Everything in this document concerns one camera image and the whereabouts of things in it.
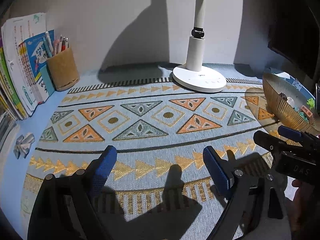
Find teal gummy toy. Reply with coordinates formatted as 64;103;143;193
298;112;309;122

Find amber ribbed glass plate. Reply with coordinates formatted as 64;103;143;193
245;73;320;148

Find green toy frog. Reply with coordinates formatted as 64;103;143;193
306;98;315;109

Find round correction tape dispenser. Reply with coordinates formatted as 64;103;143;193
286;97;295;108

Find black-haired small figure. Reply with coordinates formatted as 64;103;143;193
279;93;287;102

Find person's right hand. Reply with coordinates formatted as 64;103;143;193
289;179;319;239

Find pill blister pack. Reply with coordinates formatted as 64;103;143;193
292;79;302;91

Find patterned woven table mat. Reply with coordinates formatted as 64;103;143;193
21;77;280;239

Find white desk lamp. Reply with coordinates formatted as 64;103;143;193
172;0;227;93

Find cork pen holder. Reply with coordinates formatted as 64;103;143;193
46;47;80;92

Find row of books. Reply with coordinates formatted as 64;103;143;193
1;12;55;120

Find pens in holder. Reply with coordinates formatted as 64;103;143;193
43;30;69;58

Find black monitor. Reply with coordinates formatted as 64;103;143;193
268;0;319;79

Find black phone on mount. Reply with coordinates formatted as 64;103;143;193
315;84;320;104

